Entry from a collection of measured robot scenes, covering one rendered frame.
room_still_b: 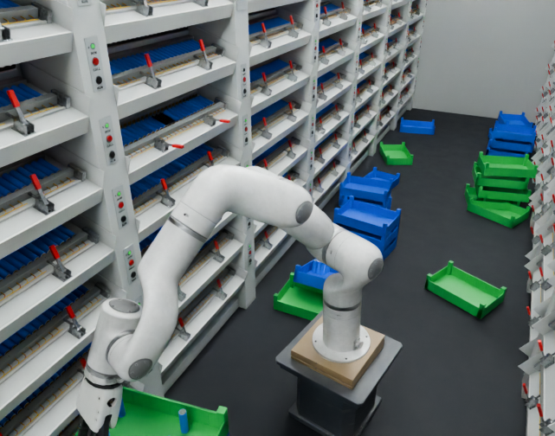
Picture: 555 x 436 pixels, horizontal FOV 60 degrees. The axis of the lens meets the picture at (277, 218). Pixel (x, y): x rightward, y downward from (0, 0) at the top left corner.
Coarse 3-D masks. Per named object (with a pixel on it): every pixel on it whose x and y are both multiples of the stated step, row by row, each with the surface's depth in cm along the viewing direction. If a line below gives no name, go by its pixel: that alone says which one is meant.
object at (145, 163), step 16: (208, 96) 181; (224, 96) 178; (224, 112) 177; (192, 128) 161; (208, 128) 164; (224, 128) 174; (192, 144) 158; (128, 160) 129; (144, 160) 139; (160, 160) 144; (128, 176) 133; (144, 176) 140
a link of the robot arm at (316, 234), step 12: (252, 168) 114; (312, 216) 119; (324, 216) 123; (288, 228) 120; (300, 228) 119; (312, 228) 120; (324, 228) 123; (336, 228) 141; (300, 240) 124; (312, 240) 123; (324, 240) 125; (312, 252) 140; (324, 252) 139
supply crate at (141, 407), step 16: (128, 400) 119; (144, 400) 117; (160, 400) 115; (128, 416) 116; (144, 416) 116; (160, 416) 116; (176, 416) 116; (192, 416) 114; (208, 416) 112; (224, 416) 108; (112, 432) 112; (128, 432) 112; (144, 432) 112; (160, 432) 112; (176, 432) 112; (192, 432) 112; (208, 432) 112; (224, 432) 110
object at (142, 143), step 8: (216, 104) 175; (200, 112) 166; (208, 112) 169; (216, 112) 173; (184, 120) 159; (192, 120) 162; (200, 120) 165; (168, 128) 152; (176, 128) 155; (152, 136) 146; (160, 136) 148; (136, 144) 140; (144, 144) 142; (128, 152) 137; (136, 152) 139
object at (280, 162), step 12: (276, 144) 242; (288, 144) 245; (300, 144) 253; (264, 156) 231; (276, 156) 236; (288, 156) 240; (300, 156) 247; (264, 168) 225; (276, 168) 228; (288, 168) 237
